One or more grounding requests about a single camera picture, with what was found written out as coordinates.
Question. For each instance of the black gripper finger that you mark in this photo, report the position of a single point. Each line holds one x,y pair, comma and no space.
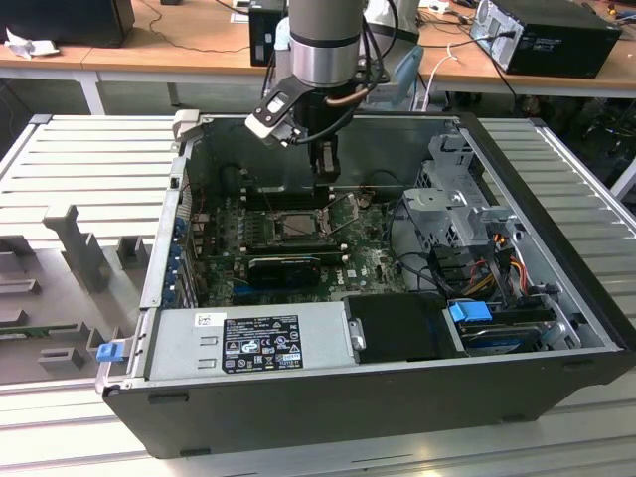
327,159

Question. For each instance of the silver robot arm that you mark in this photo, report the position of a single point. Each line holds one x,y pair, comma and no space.
323,40

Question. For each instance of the black RAM slot bank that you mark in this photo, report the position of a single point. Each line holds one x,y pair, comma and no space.
298,249
293,199

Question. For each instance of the CPU socket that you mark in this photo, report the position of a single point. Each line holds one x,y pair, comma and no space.
323,219

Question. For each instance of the round coin battery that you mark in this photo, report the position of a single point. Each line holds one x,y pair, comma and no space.
365,199

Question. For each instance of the small black box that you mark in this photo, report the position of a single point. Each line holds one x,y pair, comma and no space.
263,35

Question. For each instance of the green motherboard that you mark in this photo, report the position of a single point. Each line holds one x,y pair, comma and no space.
367,258

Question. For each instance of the grey metal drive cage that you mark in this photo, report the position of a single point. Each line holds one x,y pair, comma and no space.
437,208

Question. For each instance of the black graphics card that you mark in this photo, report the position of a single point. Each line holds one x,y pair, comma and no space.
283,273

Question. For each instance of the grey case hinge latch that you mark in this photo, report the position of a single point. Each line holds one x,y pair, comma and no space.
185,124

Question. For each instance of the wooden desk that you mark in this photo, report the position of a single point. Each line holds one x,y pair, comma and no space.
174,49

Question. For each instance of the black plastic air shroud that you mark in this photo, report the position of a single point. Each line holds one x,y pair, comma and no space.
397,328

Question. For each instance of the hard disk with blue carrier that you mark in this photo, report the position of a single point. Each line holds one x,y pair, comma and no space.
469,314

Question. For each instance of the grey power supply unit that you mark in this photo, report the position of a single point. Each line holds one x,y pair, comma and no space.
184,348

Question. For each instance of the black desktop computer with vents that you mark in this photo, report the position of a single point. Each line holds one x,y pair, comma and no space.
561,45

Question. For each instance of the black open PC case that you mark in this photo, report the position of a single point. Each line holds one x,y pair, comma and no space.
298,422

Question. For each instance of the grey parts rack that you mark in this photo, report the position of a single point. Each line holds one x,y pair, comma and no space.
74,248

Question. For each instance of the large black equipment box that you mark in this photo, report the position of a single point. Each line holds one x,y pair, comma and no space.
64,20

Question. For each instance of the blue case latch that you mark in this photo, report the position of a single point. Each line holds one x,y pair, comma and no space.
109,352

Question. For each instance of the crumpled white paper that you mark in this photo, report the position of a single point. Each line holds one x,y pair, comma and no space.
30,46

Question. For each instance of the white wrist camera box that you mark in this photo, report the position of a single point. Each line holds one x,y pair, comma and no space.
270,111

